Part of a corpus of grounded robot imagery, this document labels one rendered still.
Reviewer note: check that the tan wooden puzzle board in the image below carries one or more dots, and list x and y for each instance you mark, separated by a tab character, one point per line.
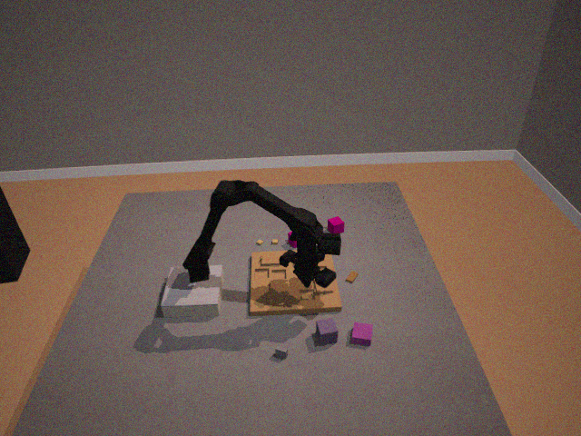
277	290

